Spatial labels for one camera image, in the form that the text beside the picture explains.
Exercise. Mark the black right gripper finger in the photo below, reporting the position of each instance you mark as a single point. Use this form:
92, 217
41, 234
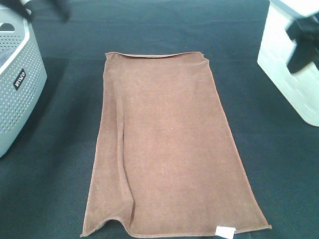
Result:
305, 31

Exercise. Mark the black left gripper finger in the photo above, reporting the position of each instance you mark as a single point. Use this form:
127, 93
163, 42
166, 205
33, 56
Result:
60, 6

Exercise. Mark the brown towel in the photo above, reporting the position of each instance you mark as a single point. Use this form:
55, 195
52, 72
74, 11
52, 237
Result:
166, 163

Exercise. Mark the white perforated laundry basket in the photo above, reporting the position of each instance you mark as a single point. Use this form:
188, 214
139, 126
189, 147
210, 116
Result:
22, 75

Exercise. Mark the black table cloth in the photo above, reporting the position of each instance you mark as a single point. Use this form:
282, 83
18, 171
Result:
45, 175

